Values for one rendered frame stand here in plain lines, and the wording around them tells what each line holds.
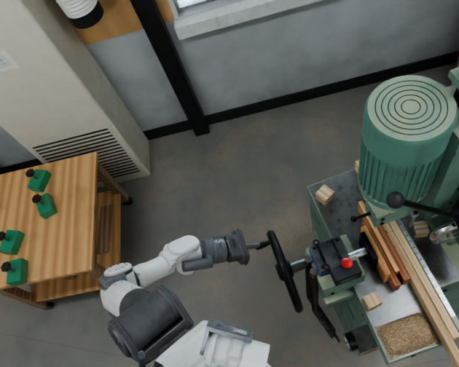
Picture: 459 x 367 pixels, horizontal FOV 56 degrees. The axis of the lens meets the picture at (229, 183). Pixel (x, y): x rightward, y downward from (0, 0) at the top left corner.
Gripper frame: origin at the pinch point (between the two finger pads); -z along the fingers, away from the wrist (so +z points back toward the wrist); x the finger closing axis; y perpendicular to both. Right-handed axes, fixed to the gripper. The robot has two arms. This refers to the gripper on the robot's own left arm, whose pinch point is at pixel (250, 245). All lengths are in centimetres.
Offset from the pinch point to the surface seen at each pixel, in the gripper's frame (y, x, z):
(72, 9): 7, -113, 48
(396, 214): 39.4, 13.6, -27.1
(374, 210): 38.4, 11.1, -20.9
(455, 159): 69, 16, -19
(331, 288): 19.1, 25.2, -10.9
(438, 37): 15, -106, -151
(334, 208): 20.1, -0.3, -23.7
